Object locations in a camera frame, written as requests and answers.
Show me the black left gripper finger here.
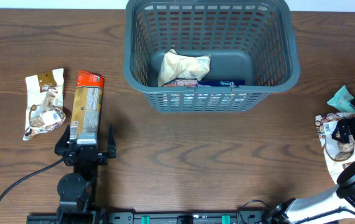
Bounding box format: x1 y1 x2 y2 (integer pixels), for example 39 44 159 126
59 124 70 148
107 125 116 152

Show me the white cookie snack pouch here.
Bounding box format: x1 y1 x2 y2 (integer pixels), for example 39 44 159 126
315 113 355 184

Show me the long orange biscuit pack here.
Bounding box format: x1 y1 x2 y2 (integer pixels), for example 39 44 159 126
70 70 105 144

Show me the Kleenex tissue multipack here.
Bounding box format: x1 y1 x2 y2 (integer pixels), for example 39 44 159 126
160 78 247 101

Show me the beige paper bag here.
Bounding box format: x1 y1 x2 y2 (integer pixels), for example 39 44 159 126
158 49 211 87

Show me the mint green wipes packet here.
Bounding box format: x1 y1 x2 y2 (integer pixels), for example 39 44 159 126
327 85 355 114

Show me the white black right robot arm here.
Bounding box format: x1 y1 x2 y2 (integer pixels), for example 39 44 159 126
263 162 355 223

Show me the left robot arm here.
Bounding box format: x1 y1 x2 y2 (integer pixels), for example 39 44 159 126
55 126 116 224

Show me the white brown snack pouch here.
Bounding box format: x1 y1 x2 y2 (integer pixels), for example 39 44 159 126
22 68 66 141

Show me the grey plastic lattice basket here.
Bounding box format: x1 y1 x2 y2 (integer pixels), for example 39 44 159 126
123 0 300 113

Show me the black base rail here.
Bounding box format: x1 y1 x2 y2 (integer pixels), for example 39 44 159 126
26 211 267 224

